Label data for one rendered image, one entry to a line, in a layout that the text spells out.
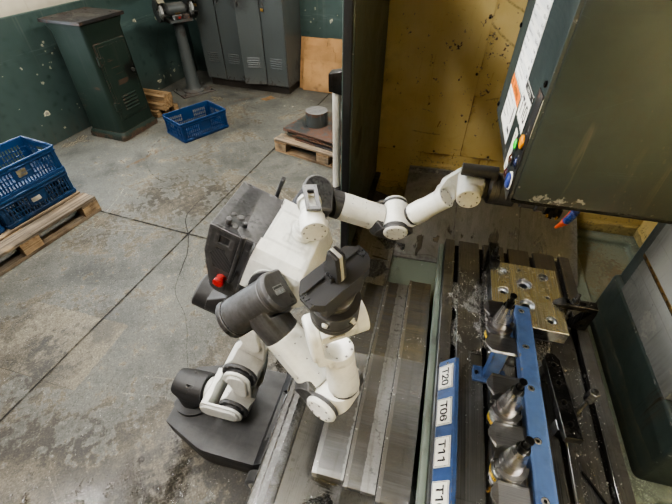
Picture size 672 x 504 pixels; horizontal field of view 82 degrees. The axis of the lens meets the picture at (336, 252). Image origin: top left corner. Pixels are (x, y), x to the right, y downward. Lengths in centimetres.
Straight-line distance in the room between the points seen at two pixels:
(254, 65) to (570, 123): 530
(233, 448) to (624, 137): 180
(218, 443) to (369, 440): 87
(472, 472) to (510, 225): 135
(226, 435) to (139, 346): 92
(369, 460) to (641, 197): 100
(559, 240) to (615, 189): 143
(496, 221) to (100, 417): 231
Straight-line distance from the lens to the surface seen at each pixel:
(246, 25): 573
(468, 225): 215
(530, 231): 222
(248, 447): 199
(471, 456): 122
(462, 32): 205
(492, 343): 101
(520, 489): 87
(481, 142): 223
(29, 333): 311
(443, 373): 127
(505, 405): 89
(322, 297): 55
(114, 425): 245
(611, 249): 259
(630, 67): 74
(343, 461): 137
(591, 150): 79
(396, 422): 137
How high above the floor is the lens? 199
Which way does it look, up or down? 42 degrees down
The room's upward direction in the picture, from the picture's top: straight up
